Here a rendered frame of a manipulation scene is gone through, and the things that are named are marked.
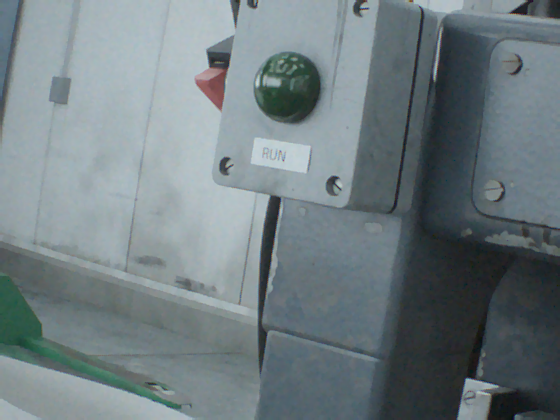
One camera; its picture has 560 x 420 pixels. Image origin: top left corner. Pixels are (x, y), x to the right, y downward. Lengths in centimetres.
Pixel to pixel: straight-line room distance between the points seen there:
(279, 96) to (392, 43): 5
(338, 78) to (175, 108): 744
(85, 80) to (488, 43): 813
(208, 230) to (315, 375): 710
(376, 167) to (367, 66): 4
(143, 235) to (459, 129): 754
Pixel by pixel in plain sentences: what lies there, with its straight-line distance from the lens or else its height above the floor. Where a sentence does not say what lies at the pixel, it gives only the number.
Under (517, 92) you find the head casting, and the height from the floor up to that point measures 130.
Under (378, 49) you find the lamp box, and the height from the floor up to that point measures 131.
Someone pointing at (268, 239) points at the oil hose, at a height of 122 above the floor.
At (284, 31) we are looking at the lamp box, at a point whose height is 131.
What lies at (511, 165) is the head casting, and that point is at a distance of 52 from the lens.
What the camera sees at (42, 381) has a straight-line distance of 102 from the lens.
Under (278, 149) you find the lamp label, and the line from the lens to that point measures 52.
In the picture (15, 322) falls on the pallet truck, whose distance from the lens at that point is 631.
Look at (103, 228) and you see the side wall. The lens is 834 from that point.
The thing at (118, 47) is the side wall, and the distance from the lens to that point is 842.
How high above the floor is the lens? 126
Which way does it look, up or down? 3 degrees down
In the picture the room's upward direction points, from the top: 9 degrees clockwise
